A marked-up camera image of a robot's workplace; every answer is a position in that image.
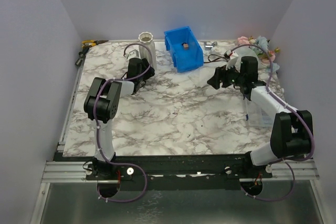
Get aluminium frame rail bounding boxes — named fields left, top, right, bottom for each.
left=41, top=162, right=92, bottom=183

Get purple cable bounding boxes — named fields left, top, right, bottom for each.
left=230, top=44, right=316, bottom=202
left=93, top=42, right=149, bottom=204

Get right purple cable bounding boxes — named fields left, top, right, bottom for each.
left=230, top=44, right=316, bottom=202

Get small white cylinder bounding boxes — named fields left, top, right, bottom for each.
left=211, top=47, right=221, bottom=55

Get metal bracket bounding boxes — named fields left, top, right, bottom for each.
left=204, top=41, right=218, bottom=50

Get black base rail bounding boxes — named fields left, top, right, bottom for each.
left=54, top=153, right=272, bottom=191

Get yellow handled pliers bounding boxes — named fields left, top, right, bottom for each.
left=81, top=40, right=108, bottom=48

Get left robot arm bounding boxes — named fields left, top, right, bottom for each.
left=83, top=58, right=155, bottom=179

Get flower bouquet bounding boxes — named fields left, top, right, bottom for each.
left=188, top=36, right=281, bottom=88

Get white ribbed ceramic vase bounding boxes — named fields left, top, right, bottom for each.
left=138, top=31, right=157, bottom=70

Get clear plastic organizer box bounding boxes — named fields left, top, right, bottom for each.
left=243, top=97, right=274, bottom=127

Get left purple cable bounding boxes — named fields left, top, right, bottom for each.
left=93, top=42, right=149, bottom=204

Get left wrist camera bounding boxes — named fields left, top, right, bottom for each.
left=125, top=49, right=140, bottom=60

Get blue plastic bin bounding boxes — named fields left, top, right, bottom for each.
left=164, top=26, right=204, bottom=73

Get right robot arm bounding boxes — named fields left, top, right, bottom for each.
left=207, top=56, right=314, bottom=178

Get brown ribbon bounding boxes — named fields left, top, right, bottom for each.
left=204, top=54, right=230, bottom=63

